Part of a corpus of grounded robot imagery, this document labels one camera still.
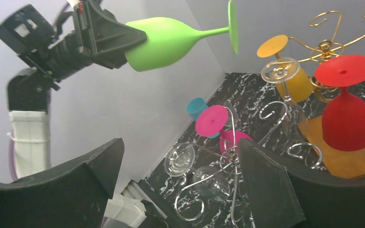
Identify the red wine glass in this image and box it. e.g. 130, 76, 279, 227
315, 54, 365, 152

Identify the gold wire glass rack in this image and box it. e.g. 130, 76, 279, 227
289, 10, 365, 103

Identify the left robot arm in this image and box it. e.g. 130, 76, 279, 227
0, 0, 147, 179

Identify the clear wine glass rear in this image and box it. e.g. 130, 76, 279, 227
261, 57, 308, 141

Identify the orange wooden rack base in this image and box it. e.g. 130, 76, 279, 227
298, 116, 365, 179

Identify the clear wine glass front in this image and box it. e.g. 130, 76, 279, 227
164, 142, 231, 202

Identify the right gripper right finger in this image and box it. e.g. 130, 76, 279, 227
238, 139, 365, 228

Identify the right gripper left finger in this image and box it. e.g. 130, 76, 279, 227
0, 138, 125, 228

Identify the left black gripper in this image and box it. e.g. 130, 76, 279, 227
47, 0, 147, 80

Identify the green wine glass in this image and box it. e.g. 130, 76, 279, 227
125, 0, 239, 72

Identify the clear patterned wine glass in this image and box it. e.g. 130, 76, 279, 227
221, 101, 241, 130

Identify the yellow orange wine glass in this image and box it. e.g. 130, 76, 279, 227
257, 35, 313, 103

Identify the teal blue wine glass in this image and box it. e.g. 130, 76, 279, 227
185, 97, 209, 123

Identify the pink wine glass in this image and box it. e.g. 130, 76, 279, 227
195, 105, 252, 154

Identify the silver wire glass rack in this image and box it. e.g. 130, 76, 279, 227
173, 100, 324, 228

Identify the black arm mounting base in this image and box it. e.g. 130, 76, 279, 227
138, 180, 192, 228

